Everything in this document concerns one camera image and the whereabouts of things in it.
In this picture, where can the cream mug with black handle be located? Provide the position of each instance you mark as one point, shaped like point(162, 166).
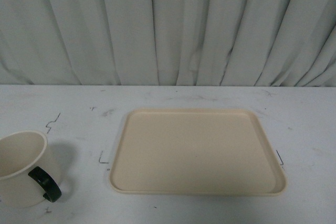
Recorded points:
point(30, 173)

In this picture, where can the beige rectangular plastic tray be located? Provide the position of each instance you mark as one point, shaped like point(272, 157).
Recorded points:
point(206, 152)

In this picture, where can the pale grey-green curtain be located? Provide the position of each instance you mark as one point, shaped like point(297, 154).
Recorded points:
point(169, 42)

